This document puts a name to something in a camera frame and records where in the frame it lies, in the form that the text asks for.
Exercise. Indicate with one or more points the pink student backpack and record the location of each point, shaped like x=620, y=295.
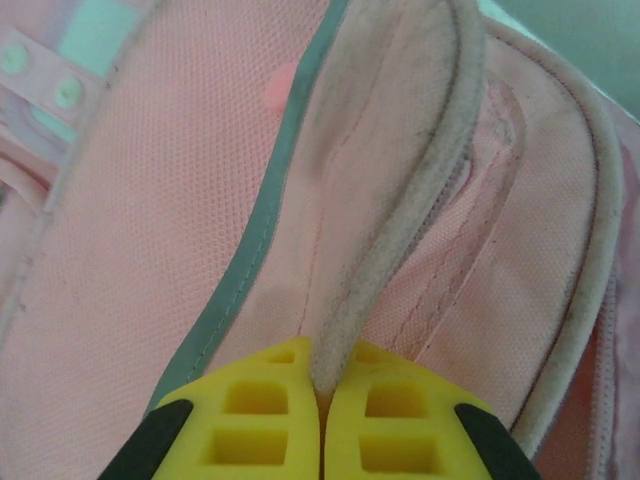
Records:
x=175, y=200

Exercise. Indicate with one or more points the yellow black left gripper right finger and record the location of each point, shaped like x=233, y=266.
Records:
x=400, y=425

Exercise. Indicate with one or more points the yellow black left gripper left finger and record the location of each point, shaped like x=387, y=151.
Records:
x=250, y=425

